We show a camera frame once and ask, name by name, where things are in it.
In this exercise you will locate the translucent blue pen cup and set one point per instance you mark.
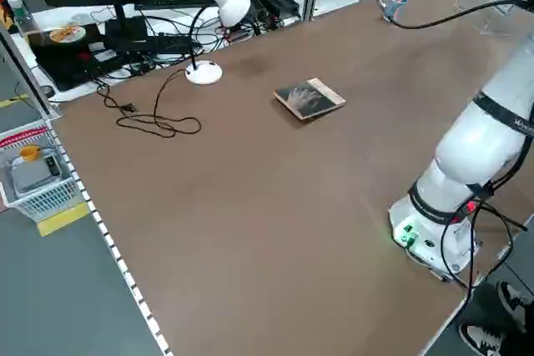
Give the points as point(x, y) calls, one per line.
point(394, 12)

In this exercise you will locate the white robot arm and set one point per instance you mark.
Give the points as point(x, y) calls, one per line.
point(471, 156)

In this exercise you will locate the black flat dock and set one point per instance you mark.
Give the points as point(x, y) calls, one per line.
point(150, 43)

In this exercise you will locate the clear bottle white cap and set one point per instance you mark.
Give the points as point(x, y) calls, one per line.
point(18, 18)

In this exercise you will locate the black equipment case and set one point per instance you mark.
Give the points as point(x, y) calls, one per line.
point(71, 64)

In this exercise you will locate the dark book with hands cover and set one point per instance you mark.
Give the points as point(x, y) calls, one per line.
point(310, 99)

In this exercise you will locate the clear acrylic three-tier rack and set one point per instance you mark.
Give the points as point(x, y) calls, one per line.
point(488, 18)

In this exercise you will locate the white plastic basket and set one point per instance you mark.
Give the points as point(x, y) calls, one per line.
point(46, 202)

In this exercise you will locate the grey tray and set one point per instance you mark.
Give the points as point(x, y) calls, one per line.
point(31, 176)

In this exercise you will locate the black tape roll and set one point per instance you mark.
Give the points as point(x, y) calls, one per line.
point(48, 90)

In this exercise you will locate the black remote control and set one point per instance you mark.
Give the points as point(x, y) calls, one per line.
point(51, 165)

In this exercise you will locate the white desk lamp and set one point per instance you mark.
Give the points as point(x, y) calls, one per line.
point(233, 6)

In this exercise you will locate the orange printed disc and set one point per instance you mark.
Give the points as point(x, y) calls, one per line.
point(67, 34)

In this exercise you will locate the yellow cup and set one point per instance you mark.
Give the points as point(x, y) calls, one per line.
point(29, 153)

